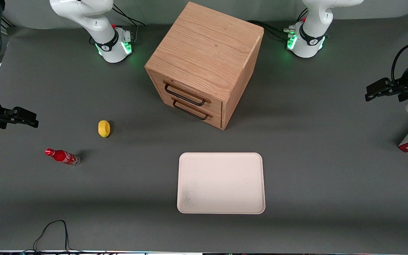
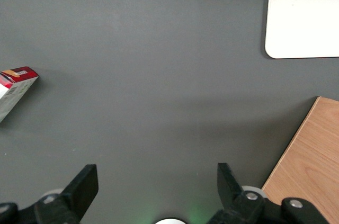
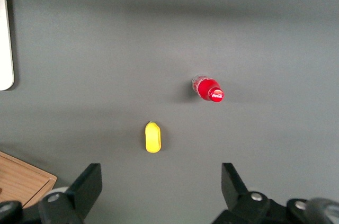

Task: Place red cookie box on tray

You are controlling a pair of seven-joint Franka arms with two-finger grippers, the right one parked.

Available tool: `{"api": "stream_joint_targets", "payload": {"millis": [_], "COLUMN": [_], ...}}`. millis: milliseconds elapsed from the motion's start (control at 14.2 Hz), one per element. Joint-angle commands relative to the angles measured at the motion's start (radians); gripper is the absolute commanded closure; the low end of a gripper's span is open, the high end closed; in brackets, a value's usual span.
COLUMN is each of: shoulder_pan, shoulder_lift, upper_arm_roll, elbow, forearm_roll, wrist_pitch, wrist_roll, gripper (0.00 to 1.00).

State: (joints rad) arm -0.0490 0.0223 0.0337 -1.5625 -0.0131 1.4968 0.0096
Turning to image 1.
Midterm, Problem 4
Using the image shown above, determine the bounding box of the wooden drawer front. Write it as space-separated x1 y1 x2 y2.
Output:
149 70 223 116
153 86 223 129

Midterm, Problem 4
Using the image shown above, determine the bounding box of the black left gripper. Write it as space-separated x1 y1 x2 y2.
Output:
364 67 408 103

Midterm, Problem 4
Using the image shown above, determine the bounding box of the black arm base cable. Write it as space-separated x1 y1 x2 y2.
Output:
112 4 146 45
248 20 291 40

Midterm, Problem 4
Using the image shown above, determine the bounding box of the cream plastic tray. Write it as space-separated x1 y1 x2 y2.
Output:
177 152 266 215

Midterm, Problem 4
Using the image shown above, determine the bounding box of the red cola bottle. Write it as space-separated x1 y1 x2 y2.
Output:
45 148 81 166

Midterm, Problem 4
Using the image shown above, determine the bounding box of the black metal drawer handle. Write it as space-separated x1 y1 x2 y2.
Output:
164 82 206 107
172 99 210 121

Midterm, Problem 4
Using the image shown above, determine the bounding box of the yellow lemon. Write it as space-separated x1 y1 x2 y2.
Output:
98 120 111 138

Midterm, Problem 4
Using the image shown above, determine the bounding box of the black left arm base cable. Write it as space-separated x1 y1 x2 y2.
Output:
248 20 291 40

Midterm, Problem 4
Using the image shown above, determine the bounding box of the wooden drawer cabinet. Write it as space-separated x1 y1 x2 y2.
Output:
144 1 265 131

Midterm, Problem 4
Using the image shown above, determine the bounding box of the thin black looped cable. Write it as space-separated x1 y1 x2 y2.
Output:
22 220 84 254

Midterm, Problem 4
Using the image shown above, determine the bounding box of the black right arm base cable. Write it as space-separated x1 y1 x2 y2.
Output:
112 4 146 45

